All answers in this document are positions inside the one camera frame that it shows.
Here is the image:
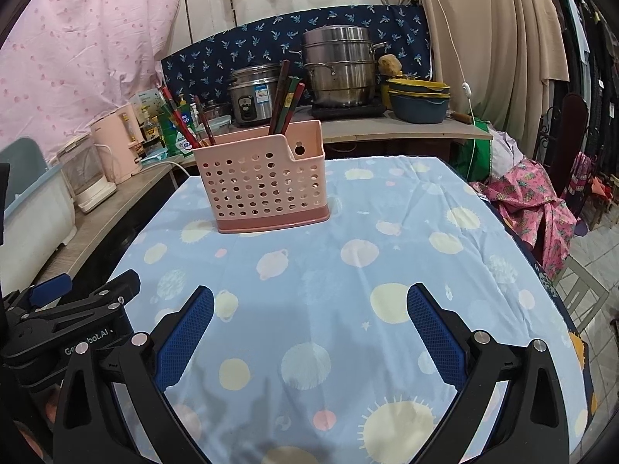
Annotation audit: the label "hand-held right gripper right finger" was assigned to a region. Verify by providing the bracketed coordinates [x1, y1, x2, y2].
[406, 284, 569, 464]

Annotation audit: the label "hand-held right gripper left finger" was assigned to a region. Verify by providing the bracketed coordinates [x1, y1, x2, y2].
[52, 286, 215, 464]

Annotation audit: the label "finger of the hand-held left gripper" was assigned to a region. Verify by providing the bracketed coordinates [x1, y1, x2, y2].
[22, 270, 142, 335]
[19, 273, 73, 311]

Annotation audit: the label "pink perforated utensil basket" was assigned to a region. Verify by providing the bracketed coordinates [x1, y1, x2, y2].
[192, 120, 332, 234]

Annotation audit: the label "red chopstick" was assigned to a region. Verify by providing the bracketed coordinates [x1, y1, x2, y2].
[280, 83, 306, 136]
[162, 86, 201, 150]

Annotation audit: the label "white storage bin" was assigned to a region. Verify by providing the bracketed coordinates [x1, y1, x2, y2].
[0, 136, 78, 295]

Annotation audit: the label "blue patterned tablecloth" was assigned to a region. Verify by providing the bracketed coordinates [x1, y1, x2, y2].
[104, 155, 595, 464]

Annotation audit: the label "white clear kitchen appliance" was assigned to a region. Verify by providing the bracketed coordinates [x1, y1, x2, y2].
[55, 135, 117, 213]

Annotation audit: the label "pink electric kettle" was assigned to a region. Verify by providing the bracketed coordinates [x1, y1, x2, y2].
[92, 104, 146, 184]

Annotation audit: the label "pink pineapple print cloth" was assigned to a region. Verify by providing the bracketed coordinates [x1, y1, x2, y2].
[479, 157, 578, 276]

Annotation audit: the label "green pouch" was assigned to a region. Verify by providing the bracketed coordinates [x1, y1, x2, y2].
[159, 106, 199, 155]

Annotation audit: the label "dark sauce bottle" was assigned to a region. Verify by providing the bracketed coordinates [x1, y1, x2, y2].
[140, 109, 158, 148]

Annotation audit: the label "green cloth bag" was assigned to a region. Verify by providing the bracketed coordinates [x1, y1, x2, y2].
[467, 118, 494, 182]

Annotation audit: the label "lavender cloth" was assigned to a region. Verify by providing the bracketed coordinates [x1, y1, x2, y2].
[486, 128, 525, 175]

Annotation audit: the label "white printed box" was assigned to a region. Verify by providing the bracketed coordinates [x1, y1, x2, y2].
[135, 88, 165, 112]

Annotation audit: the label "clear food container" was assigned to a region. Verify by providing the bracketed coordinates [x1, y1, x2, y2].
[203, 115, 233, 136]

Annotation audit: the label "wooden counter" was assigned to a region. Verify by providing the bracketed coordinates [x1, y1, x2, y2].
[58, 111, 494, 276]

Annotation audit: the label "small wooden stool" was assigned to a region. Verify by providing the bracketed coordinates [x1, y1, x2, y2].
[580, 174, 619, 233]

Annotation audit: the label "blue plastic basin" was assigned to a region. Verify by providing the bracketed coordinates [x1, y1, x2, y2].
[389, 94, 450, 124]

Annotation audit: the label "black induction cooker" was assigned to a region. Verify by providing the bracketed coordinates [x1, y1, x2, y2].
[309, 99, 388, 119]

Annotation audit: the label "steel rice cooker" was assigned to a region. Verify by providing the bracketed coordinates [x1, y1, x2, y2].
[227, 64, 284, 126]

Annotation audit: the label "pink dotted curtain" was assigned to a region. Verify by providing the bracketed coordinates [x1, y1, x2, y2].
[0, 0, 187, 165]

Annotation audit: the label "dark wooden chair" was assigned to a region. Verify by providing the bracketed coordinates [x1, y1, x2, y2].
[534, 92, 591, 194]

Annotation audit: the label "yellow plastic basin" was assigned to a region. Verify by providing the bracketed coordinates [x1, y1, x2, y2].
[387, 78, 451, 100]

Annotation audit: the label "navy patterned cloth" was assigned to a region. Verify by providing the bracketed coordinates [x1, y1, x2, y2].
[162, 5, 431, 107]

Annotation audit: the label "steel steamer pot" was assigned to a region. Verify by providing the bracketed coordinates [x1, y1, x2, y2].
[302, 25, 388, 107]

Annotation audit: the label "beige curtain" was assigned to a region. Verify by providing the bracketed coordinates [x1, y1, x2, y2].
[377, 0, 571, 121]

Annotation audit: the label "hanging clothes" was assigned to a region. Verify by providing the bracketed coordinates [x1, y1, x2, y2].
[537, 0, 619, 165]

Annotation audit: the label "white cable with switch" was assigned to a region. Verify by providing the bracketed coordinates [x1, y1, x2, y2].
[426, 0, 477, 112]

